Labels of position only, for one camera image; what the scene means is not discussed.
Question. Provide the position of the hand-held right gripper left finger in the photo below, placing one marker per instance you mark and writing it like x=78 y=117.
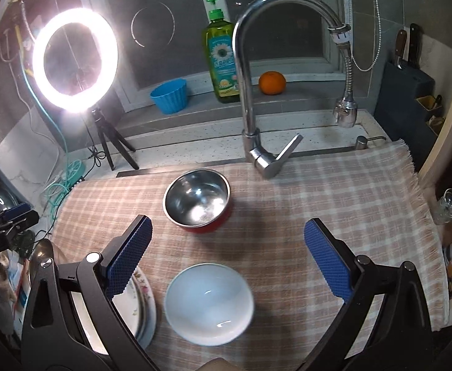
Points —
x=127 y=255

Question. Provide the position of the floral white plate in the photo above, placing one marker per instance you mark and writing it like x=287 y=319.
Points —
x=141 y=282

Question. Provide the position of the dark knife block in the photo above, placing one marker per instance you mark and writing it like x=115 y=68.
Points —
x=400 y=96

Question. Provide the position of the white ceramic bowl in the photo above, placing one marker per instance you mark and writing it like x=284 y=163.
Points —
x=209 y=304

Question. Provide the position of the blue ribbed cup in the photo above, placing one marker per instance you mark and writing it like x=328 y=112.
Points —
x=170 y=96

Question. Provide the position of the window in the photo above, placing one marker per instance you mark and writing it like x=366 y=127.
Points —
x=288 y=27

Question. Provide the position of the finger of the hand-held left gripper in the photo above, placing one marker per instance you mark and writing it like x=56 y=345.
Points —
x=17 y=210
x=21 y=224

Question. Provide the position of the red steel bowl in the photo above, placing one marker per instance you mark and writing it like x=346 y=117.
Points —
x=195 y=197

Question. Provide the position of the clear glass cup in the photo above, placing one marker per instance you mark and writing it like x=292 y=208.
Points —
x=446 y=206

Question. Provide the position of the metal sink pump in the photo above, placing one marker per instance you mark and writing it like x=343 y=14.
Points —
x=362 y=143

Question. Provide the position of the green dish soap bottle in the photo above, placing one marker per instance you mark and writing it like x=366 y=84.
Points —
x=218 y=58

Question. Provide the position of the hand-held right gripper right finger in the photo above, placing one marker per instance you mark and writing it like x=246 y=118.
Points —
x=328 y=262

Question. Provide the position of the black tripod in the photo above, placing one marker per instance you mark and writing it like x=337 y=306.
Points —
x=106 y=143

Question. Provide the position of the chrome faucet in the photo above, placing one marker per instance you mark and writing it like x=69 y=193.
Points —
x=247 y=96

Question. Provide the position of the checked table cloth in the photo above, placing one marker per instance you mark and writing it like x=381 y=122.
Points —
x=307 y=185

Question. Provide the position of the orange fruit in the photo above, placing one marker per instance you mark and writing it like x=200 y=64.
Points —
x=272 y=83

